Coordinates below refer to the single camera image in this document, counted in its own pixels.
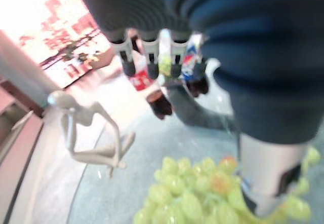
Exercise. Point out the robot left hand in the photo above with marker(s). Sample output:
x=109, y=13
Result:
x=227, y=31

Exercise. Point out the blue label cola bottle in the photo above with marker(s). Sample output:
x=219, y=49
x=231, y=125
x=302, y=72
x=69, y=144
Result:
x=193, y=56

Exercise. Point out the green label soda bottle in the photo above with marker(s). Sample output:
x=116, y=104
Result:
x=165, y=61

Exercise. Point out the red label cola bottle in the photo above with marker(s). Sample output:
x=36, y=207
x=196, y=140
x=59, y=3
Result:
x=141, y=79

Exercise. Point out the green grape bunch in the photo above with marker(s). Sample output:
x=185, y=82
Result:
x=187, y=191

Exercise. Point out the white seated figure sculpture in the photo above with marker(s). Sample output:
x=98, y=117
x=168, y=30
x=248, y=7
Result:
x=87, y=117

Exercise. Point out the brown wooden cabinet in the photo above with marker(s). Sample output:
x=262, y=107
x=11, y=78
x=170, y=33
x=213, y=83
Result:
x=17, y=99

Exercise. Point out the red and white wall poster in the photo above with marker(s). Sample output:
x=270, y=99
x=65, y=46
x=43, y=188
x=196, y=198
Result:
x=63, y=31

